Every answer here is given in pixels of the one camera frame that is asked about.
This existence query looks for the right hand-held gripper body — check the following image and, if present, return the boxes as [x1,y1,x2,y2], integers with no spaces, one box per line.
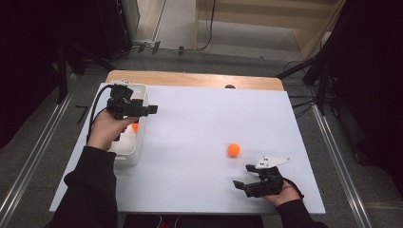
[243,155,292,199]

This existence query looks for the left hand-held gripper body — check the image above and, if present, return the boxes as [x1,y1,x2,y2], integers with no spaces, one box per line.
[106,79,150,121]

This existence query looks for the plain orange ball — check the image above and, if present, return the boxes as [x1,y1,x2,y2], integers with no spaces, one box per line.
[226,142,241,158]

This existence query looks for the white plastic bin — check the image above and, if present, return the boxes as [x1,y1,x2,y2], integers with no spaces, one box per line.
[108,83,150,167]

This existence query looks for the person's right hand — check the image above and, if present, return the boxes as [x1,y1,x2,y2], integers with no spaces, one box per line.
[260,180,302,208]

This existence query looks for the person's left hand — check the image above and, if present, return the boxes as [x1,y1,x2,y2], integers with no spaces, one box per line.
[86,108,140,151]

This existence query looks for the wooden table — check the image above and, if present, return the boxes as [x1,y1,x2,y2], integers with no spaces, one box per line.
[105,69,285,92]

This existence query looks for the white board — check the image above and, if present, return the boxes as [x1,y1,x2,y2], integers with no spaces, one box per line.
[48,83,327,215]

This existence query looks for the black metal stand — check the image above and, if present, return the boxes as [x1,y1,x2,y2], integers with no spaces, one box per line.
[275,47,336,117]
[55,41,117,105]

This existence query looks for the black cabinet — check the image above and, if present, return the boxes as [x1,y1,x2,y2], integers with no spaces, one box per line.
[94,0,134,60]

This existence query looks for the dark curtain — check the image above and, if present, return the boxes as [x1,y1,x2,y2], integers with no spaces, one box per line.
[0,0,106,150]
[329,0,403,198]

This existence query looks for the light wooden shelf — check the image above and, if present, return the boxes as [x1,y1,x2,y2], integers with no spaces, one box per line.
[194,0,346,61]

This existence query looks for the black gripper strap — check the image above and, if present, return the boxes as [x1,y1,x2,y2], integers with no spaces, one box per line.
[283,178,305,200]

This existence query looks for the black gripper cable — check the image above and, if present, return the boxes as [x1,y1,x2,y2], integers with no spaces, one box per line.
[86,84,114,145]

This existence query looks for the metal floor rail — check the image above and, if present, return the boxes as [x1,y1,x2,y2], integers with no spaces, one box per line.
[0,74,79,226]
[312,104,374,228]

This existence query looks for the black floor cables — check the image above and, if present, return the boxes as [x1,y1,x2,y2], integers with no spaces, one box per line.
[286,93,317,119]

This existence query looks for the black hanging cable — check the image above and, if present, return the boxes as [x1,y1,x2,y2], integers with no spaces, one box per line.
[194,0,217,52]

